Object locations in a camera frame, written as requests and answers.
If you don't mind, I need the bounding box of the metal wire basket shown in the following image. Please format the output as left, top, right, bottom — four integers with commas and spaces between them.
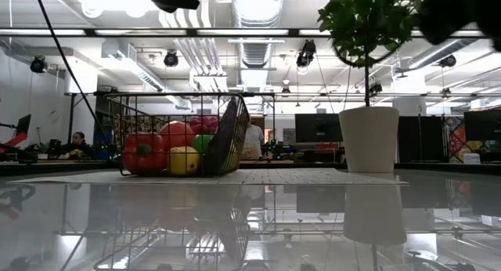
104, 92, 251, 177

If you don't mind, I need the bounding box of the silver ventilation duct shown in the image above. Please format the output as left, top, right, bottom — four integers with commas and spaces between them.
230, 0, 286, 88

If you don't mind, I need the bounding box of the yellow lemon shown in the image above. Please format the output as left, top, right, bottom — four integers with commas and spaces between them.
168, 145, 200, 176

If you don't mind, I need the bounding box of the pink grape bunch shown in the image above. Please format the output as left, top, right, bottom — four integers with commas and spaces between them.
189, 114, 220, 135

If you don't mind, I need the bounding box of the colourful patterned panel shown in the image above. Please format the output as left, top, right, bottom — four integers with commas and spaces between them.
445, 116, 485, 164

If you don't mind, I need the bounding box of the green leafy plant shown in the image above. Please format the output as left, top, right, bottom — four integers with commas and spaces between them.
316, 0, 426, 107

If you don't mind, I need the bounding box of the dark partition panel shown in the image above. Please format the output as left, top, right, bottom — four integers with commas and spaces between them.
398, 115, 445, 162

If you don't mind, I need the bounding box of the person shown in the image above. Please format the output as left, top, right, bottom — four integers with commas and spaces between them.
60, 131, 95, 159
243, 116, 266, 161

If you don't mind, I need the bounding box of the grey woven placemat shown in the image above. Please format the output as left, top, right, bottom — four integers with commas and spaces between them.
7, 168, 406, 186

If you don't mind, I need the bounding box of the white cup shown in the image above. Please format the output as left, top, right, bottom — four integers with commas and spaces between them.
338, 106, 401, 174

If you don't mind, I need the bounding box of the red bell pepper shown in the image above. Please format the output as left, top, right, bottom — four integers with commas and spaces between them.
121, 132, 168, 176

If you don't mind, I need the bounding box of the black hanging cable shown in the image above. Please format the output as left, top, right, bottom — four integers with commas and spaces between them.
32, 0, 109, 141

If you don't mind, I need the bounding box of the dark purple eggplant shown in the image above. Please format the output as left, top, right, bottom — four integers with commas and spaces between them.
201, 96, 246, 176

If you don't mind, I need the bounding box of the overhead light bar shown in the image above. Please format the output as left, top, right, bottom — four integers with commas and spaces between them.
0, 27, 501, 38

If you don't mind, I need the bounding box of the black monitor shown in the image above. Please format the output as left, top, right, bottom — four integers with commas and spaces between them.
294, 113, 342, 144
463, 109, 501, 142
13, 114, 32, 143

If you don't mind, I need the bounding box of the green apple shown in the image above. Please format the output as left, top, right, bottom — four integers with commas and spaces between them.
190, 133, 214, 154

